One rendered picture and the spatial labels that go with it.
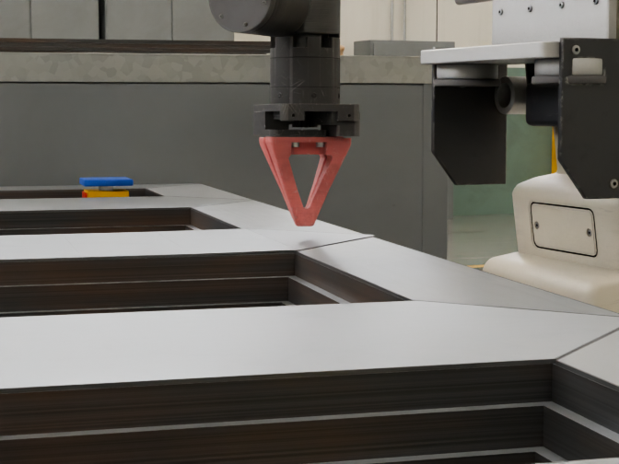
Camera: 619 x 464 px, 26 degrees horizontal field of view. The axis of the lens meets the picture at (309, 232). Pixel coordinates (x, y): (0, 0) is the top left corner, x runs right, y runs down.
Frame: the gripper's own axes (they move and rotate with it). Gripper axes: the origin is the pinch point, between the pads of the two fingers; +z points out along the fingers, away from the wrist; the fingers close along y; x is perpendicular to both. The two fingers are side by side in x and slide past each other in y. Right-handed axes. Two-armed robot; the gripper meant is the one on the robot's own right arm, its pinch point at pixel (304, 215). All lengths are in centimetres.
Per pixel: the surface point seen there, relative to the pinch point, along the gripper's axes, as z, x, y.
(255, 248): 1.9, -5.5, 6.5
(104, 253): 2.1, -17.1, 6.9
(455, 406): 4, -7, 53
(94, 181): 0, -11, -58
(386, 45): -70, 316, -951
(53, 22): -77, 42, -875
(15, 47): -18, -19, -91
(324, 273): 2.8, -3.0, 17.1
